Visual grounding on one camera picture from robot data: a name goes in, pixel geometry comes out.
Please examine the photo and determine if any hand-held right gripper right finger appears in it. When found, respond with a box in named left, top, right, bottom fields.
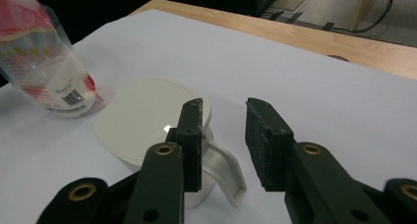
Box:
left=244, top=97, right=295, bottom=193

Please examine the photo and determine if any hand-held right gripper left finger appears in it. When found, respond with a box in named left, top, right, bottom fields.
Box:
left=165, top=97, right=205, bottom=194

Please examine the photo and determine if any thin black hanging cable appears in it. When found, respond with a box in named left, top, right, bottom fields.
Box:
left=340, top=0, right=398, bottom=34

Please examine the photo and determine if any red and white refill pouch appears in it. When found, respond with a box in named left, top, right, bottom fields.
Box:
left=0, top=0, right=106, bottom=119

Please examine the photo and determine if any clear jar with white lid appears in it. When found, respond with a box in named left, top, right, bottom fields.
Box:
left=93, top=78, right=249, bottom=209

